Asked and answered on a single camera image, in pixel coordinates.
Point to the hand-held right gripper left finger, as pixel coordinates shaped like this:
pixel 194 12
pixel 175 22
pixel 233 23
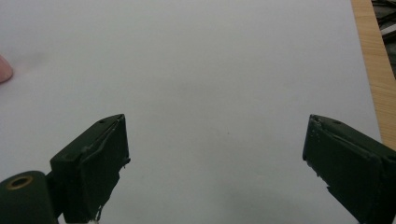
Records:
pixel 90 165

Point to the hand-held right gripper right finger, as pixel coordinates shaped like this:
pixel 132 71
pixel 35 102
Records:
pixel 351 161

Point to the pink rounded object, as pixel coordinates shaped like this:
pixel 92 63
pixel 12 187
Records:
pixel 4 70

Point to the dark equipment beside table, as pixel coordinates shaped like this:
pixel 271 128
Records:
pixel 387 28

